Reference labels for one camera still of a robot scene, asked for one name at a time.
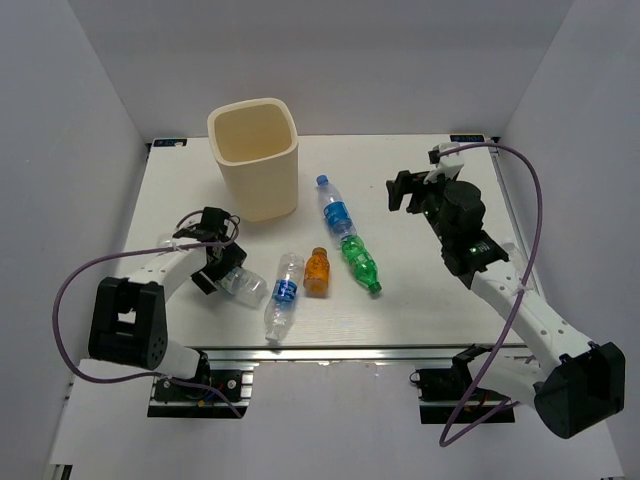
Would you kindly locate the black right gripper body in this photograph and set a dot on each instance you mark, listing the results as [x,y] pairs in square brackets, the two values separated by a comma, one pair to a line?
[433,194]

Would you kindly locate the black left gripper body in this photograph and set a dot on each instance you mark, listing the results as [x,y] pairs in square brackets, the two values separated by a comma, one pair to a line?
[230,256]

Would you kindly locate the clear green-label water bottle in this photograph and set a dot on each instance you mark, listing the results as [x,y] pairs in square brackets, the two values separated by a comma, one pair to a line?
[245,286]

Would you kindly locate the crushed clear blue-label bottle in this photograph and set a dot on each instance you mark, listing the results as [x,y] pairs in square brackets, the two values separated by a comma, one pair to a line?
[279,312]

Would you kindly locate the green plastic bottle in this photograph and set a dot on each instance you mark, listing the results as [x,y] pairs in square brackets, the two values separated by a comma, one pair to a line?
[361,263]

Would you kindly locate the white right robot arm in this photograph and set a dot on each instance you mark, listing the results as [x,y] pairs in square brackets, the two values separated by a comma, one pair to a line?
[573,382]

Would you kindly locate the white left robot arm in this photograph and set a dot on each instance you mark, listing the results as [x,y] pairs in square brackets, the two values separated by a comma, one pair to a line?
[129,324]

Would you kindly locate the cream plastic bin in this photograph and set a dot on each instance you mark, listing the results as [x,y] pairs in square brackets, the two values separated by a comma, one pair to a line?
[255,145]

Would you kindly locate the small blue-cap bottle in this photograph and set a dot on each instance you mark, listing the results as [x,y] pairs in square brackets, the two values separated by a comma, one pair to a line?
[165,241]

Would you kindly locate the blue sticker right corner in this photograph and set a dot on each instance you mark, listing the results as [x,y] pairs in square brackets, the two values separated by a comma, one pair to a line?
[467,138]

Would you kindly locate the blue sticker corner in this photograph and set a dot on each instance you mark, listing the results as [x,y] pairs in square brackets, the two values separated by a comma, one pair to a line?
[169,142]
[467,138]

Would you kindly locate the blue label water bottle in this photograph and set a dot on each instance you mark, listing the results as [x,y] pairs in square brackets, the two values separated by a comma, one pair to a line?
[334,210]

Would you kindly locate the orange juice bottle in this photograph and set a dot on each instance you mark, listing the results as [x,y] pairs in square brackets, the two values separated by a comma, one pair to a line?
[317,273]

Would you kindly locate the blue sticker left corner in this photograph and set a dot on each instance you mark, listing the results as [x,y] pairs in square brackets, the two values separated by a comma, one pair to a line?
[169,142]

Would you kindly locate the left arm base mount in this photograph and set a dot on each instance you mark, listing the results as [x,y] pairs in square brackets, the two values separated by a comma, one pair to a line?
[168,400]

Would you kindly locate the aluminium table frame rail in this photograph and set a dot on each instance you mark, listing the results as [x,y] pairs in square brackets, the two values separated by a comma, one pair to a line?
[411,354]

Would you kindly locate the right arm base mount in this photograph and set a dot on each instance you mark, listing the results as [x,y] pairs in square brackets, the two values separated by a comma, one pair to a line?
[441,379]

